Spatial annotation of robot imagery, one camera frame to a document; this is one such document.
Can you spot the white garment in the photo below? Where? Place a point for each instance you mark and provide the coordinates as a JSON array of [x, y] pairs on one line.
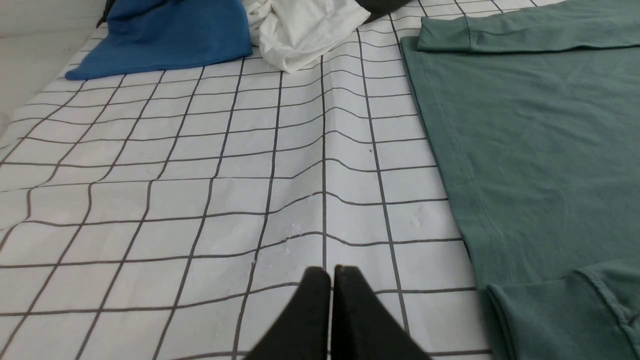
[[291, 34]]

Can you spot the blue garment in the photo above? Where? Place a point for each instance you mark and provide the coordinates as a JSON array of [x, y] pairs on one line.
[[159, 35]]

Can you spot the dark olive garment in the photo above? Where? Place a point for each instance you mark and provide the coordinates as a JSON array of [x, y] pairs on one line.
[[380, 8]]

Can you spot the green long-sleeve top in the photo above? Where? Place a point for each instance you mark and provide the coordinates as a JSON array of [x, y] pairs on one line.
[[533, 119]]

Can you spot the white grid-pattern tablecloth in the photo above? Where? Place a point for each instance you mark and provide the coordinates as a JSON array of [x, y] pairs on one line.
[[172, 214]]

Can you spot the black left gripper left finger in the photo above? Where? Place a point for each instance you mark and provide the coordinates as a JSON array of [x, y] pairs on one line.
[[301, 330]]

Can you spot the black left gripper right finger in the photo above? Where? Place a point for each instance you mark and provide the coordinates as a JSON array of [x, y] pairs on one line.
[[361, 327]]

